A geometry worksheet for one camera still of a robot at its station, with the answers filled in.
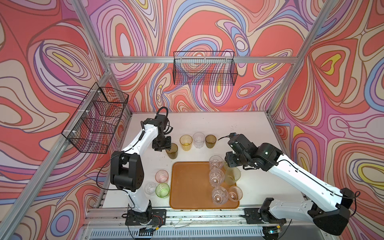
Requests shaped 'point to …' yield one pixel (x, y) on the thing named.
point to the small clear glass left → (150, 188)
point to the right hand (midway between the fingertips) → (231, 162)
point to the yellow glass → (186, 141)
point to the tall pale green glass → (232, 174)
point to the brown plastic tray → (190, 188)
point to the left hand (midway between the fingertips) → (168, 147)
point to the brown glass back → (210, 141)
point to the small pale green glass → (226, 166)
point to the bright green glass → (162, 190)
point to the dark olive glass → (172, 153)
